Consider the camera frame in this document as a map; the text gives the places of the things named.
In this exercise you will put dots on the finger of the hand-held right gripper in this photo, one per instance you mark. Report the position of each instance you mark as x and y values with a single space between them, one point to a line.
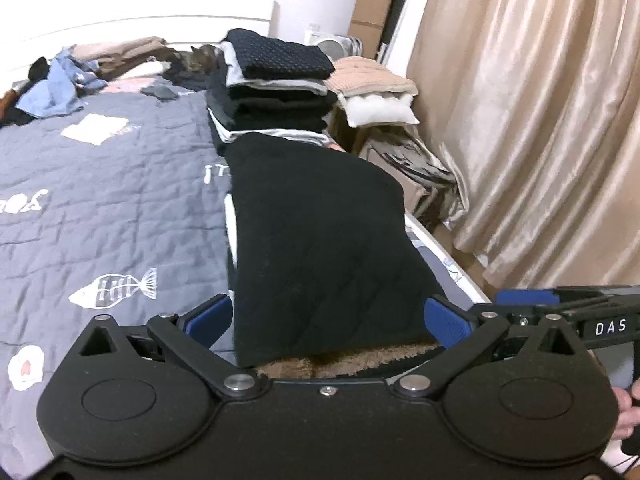
525 297

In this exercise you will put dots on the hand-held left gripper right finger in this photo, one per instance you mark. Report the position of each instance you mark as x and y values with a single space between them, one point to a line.
447 322

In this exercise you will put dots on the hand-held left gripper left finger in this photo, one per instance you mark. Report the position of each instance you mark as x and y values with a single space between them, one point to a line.
210 320

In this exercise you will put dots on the black quilted jacket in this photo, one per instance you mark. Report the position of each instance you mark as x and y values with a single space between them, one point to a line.
320 240

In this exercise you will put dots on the stack of folded clothes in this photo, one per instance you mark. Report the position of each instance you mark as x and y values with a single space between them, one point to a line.
280 105

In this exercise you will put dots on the person's right hand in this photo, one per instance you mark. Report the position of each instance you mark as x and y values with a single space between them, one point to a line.
622 410

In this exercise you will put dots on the white folded towel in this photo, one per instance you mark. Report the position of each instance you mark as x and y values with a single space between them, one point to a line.
229 215

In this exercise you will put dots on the striped satin cloth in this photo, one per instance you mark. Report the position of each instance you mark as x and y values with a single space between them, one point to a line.
415 165

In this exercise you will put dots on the grey printed quilt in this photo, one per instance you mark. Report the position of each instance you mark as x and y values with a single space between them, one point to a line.
100 185

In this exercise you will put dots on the beige curtain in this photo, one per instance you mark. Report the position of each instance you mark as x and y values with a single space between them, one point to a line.
525 110

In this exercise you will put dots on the white pillow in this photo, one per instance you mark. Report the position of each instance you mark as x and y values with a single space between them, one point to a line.
380 110

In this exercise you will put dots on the small dark grey garment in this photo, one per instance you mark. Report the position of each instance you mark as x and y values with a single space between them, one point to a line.
160 92

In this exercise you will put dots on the dark crumpled garment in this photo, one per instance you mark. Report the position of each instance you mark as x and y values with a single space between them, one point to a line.
190 79

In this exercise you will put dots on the small white garment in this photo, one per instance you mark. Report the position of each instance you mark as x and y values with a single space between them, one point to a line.
152 67

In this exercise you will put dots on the tabby cat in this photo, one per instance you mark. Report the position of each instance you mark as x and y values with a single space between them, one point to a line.
202 57

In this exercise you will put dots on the blue denim garment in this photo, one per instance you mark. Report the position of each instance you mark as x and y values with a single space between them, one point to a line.
50 90

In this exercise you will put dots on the beige garment pile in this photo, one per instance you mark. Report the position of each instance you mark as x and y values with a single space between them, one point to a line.
120 52

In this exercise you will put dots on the white bed headboard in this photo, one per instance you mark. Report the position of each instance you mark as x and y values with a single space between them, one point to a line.
150 30

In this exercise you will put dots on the brown garment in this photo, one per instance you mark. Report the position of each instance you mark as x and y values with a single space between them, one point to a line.
5 102

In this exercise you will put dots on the white round appliance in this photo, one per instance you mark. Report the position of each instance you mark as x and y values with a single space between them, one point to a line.
332 45

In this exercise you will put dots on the black crumpled garment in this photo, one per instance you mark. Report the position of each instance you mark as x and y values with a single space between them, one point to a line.
39 69

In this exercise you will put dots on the tall flat cardboard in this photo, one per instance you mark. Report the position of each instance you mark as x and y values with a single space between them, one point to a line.
372 0

